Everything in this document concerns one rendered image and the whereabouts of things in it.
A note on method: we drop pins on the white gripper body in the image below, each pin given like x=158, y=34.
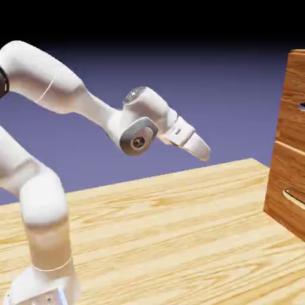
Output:
x=198, y=147

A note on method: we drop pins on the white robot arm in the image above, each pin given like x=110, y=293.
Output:
x=43, y=195

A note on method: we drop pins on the wooden drawer front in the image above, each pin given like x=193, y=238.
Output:
x=292, y=124
x=281, y=171

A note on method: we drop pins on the wooden cabinet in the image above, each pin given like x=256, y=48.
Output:
x=298, y=51

